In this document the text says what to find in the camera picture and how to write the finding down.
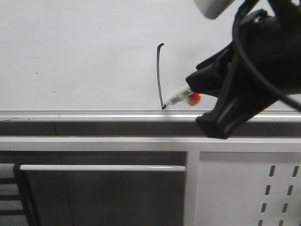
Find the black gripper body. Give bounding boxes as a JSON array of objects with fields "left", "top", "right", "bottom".
[{"left": 232, "top": 0, "right": 301, "bottom": 104}]

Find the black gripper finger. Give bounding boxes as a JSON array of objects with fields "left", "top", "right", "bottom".
[
  {"left": 196, "top": 72, "right": 278, "bottom": 139},
  {"left": 185, "top": 46, "right": 234, "bottom": 97}
]

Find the red round magnet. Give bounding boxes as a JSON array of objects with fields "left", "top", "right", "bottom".
[{"left": 187, "top": 93, "right": 202, "bottom": 106}]

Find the white whiteboard marker pen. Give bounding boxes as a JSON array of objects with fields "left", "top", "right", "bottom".
[{"left": 161, "top": 84, "right": 193, "bottom": 110}]

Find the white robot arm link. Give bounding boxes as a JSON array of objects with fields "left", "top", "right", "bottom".
[{"left": 194, "top": 0, "right": 235, "bottom": 19}]

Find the white whiteboard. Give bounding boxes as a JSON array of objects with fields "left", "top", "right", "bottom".
[{"left": 0, "top": 0, "right": 301, "bottom": 122}]

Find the white perforated metal panel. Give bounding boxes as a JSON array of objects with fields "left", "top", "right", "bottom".
[{"left": 195, "top": 153, "right": 301, "bottom": 226}]

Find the white horizontal bar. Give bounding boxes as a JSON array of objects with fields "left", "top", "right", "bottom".
[{"left": 20, "top": 164, "right": 186, "bottom": 172}]

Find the black flat ribbon cable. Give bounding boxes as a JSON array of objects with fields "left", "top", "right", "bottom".
[{"left": 232, "top": 0, "right": 301, "bottom": 110}]

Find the white metal rack frame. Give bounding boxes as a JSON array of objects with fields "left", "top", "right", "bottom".
[{"left": 0, "top": 137, "right": 301, "bottom": 226}]

